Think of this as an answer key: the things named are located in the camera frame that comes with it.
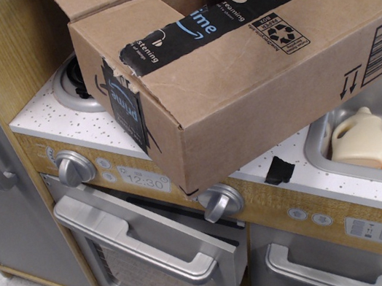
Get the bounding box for large brown cardboard box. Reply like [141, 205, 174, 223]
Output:
[55, 0, 382, 197]

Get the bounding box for silver toy stove burner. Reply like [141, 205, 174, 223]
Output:
[52, 53, 104, 113]

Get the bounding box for black tape piece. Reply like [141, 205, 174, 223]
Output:
[265, 156, 295, 185]

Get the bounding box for silver toy sink basin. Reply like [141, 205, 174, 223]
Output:
[305, 79, 382, 182]

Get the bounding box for cream toy detergent bottle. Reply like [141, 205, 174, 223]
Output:
[331, 107, 382, 169]

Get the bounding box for right silver oven knob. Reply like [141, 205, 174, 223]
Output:
[195, 183, 244, 223]

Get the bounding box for silver oven knob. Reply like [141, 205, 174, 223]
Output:
[55, 150, 97, 188]
[195, 183, 244, 223]

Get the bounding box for left silver oven knob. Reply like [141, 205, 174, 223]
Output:
[55, 150, 97, 188]

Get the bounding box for wooden toy kitchen unit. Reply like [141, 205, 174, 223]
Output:
[0, 0, 382, 286]

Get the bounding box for grey toy oven door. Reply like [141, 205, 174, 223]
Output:
[54, 193, 249, 286]

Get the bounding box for grey toy dishwasher door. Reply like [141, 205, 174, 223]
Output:
[249, 217, 382, 286]

